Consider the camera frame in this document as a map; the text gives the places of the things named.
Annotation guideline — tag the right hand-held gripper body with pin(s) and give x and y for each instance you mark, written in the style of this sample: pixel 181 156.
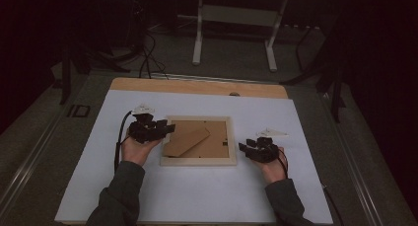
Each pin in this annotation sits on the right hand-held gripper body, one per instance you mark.
pixel 264 152

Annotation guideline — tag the dark equipment rack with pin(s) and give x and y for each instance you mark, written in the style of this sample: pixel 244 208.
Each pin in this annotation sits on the dark equipment rack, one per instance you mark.
pixel 136 22

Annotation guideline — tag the wooden picture frame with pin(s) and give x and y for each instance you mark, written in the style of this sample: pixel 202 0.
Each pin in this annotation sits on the wooden picture frame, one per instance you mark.
pixel 197 162

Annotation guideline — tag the person's right hand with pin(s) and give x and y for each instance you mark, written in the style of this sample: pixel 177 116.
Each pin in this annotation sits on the person's right hand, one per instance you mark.
pixel 274 170

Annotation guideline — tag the person's left hand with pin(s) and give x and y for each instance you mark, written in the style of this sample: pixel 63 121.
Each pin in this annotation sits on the person's left hand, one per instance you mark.
pixel 136 152

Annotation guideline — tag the black rectangular floor plate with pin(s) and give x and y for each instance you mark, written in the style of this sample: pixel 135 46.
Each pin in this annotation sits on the black rectangular floor plate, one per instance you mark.
pixel 79 111

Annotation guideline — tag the white table mat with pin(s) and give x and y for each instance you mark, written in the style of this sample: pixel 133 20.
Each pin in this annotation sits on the white table mat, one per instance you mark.
pixel 210 193

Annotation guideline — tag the white metal stand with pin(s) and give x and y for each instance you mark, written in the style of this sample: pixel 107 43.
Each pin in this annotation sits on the white metal stand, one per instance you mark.
pixel 197 48

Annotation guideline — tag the metal floor rail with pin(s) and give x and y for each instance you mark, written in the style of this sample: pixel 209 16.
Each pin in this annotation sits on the metal floor rail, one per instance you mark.
pixel 23 180
pixel 358 183

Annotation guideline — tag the black metal stand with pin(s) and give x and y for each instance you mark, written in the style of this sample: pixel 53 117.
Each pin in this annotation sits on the black metal stand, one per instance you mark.
pixel 65 78
pixel 335 97

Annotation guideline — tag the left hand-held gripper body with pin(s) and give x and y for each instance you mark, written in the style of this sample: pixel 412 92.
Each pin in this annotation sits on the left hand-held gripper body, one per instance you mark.
pixel 144 130

